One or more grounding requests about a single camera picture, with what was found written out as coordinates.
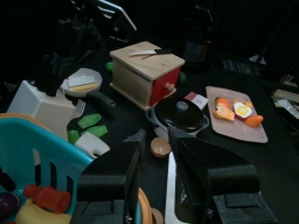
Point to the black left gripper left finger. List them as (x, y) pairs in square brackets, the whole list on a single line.
[(104, 186)]

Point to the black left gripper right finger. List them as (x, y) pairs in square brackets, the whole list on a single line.
[(221, 180)]

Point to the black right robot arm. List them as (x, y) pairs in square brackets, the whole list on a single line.
[(197, 43)]

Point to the white toy vegetable piece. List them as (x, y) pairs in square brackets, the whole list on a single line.
[(90, 145)]

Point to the white plate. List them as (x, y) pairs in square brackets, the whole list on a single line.
[(233, 131)]

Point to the green toy vegetable piece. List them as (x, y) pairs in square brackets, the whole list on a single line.
[(94, 131), (72, 137), (89, 120)]

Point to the brown toy egg shell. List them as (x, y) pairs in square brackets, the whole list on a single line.
[(160, 147)]

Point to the yellow toy food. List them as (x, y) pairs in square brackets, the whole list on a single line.
[(38, 215)]

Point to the orange toy tomato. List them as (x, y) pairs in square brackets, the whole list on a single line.
[(253, 120)]

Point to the yellow fruit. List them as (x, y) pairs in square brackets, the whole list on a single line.
[(223, 113)]

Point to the black pot lid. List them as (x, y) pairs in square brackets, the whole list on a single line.
[(180, 113)]

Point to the purple toy eggplant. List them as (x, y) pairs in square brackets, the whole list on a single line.
[(6, 204)]

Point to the orange toy carrot piece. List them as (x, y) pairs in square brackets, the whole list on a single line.
[(223, 102)]

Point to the white toy fork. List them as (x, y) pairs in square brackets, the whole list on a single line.
[(80, 108)]

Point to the small red white box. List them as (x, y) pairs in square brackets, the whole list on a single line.
[(196, 100)]

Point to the pale background clutter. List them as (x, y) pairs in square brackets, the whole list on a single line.
[(287, 102)]

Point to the yellow toy butter slab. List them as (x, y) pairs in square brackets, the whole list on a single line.
[(81, 84)]

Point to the small green toy piece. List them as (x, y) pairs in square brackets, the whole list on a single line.
[(181, 77), (109, 66)]

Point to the wooden box with red drawer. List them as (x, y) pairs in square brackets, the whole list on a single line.
[(136, 75)]

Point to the striped background object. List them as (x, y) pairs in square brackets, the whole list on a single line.
[(237, 67)]

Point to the white metal frame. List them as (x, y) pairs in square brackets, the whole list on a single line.
[(120, 14)]

